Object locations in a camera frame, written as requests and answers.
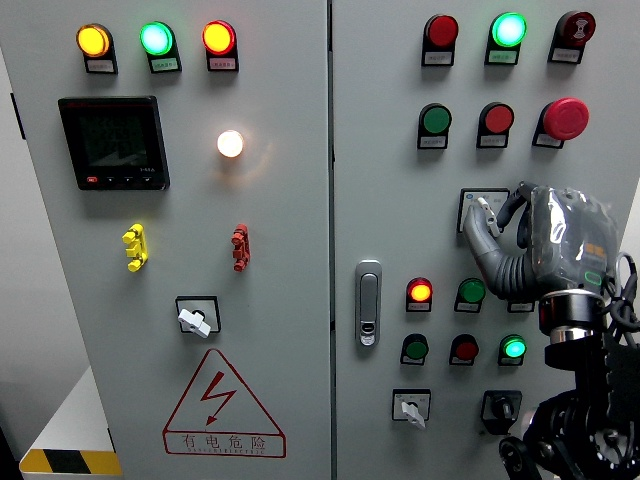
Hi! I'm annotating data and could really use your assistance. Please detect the small red flat button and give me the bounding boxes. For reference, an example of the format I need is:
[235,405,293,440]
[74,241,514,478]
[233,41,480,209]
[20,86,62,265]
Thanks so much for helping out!
[450,333,480,361]

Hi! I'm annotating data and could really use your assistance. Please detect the large green lit lamp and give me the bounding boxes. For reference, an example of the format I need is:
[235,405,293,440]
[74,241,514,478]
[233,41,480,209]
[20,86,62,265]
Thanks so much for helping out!
[489,12,528,50]

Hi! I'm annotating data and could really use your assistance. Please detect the black handle turn switch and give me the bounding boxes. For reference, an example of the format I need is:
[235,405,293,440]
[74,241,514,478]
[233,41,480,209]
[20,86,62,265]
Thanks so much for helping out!
[480,389,523,435]

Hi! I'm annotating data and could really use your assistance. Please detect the silver door lock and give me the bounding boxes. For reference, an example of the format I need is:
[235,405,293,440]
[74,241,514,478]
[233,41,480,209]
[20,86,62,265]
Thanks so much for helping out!
[354,259,384,348]

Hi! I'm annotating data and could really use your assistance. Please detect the large dark red lamp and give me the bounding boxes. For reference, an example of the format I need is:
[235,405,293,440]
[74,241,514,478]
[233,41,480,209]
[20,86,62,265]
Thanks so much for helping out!
[423,14,460,51]

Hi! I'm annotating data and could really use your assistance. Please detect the small green lit lamp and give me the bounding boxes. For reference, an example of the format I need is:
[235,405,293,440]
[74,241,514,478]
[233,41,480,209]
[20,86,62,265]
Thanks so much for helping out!
[498,334,528,360]

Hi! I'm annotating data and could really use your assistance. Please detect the long black cabinet hinge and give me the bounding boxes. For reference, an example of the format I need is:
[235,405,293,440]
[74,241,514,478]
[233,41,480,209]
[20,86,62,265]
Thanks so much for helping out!
[9,92,26,141]

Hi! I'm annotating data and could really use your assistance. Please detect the large green push button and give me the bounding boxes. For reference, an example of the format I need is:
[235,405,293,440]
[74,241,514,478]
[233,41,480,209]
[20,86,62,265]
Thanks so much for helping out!
[418,102,453,136]

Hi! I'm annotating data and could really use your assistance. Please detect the small yellow handle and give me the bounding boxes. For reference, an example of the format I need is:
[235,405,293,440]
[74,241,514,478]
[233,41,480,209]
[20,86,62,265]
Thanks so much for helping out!
[122,223,150,273]

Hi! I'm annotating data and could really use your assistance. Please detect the large white handle turn switch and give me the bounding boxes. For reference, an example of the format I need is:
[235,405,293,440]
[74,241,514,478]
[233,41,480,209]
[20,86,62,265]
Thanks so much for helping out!
[175,295,222,340]

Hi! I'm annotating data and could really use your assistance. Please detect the dark red buzzer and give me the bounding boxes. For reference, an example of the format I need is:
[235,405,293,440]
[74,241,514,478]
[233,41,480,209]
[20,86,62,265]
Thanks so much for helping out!
[554,10,597,49]

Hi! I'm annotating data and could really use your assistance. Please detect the large red push button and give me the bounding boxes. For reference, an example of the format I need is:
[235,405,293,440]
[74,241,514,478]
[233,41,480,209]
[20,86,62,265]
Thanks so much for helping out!
[478,102,515,135]

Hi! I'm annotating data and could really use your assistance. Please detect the yellow round lamp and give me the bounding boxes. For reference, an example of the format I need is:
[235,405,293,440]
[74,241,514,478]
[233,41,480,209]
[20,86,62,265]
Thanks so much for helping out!
[75,22,114,60]

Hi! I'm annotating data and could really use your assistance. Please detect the white round lamp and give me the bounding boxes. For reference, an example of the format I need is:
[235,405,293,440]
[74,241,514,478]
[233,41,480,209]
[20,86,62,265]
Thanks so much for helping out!
[216,129,246,159]

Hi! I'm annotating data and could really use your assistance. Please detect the black yellow striped tape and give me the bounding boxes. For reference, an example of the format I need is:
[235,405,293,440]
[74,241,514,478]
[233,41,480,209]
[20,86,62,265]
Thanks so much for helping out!
[19,448,124,476]

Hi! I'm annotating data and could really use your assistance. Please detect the red warning triangle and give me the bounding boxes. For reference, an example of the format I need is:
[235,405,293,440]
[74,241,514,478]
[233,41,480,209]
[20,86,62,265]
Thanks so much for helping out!
[162,348,287,459]

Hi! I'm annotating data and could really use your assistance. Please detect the small white handle turn switch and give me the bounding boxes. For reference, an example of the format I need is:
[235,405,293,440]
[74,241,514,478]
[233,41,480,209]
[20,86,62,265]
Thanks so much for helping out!
[391,388,432,430]

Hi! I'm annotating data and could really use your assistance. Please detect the green lit lamp beside yellow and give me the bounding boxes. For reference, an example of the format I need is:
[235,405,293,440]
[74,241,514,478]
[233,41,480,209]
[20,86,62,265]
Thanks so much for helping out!
[139,20,177,58]

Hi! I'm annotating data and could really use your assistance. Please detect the large red stop button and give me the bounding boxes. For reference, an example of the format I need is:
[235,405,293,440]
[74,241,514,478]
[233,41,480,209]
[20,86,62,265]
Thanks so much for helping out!
[538,96,591,142]

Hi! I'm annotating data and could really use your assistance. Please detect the small red handle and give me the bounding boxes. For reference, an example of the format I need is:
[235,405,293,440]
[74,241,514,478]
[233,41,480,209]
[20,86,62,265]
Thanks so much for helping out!
[231,223,252,273]

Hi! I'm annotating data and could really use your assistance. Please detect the grey cabinet door with display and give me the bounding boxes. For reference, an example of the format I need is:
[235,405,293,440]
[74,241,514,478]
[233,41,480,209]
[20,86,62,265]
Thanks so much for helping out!
[0,0,334,480]

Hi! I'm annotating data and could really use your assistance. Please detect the gray turn switch slim handle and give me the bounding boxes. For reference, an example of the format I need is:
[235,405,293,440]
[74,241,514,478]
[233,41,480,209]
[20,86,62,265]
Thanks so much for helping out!
[456,187,511,237]

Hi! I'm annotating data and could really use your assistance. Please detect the small red lit lamp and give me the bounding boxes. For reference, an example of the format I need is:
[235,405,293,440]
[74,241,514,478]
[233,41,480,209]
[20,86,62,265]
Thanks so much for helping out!
[406,277,434,304]

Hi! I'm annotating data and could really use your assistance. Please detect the small green flat button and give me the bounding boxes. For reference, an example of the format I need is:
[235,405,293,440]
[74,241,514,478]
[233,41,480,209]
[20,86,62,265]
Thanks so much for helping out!
[401,333,430,361]

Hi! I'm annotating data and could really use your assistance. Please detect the small green domed button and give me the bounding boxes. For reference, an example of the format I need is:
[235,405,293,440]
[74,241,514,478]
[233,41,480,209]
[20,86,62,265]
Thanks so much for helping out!
[457,277,487,304]

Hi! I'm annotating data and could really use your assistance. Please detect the black display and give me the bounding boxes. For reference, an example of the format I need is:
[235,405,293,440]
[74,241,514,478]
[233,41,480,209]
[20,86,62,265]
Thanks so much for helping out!
[57,95,171,192]

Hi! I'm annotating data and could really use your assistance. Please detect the grey cabinet door with lock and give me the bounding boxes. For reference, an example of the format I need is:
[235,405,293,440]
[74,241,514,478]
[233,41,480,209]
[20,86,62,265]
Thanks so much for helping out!
[329,0,640,480]

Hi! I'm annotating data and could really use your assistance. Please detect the red lit lamp beside green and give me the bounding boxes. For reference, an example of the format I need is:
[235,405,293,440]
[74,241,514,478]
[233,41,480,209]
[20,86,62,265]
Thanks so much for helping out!
[201,19,239,57]

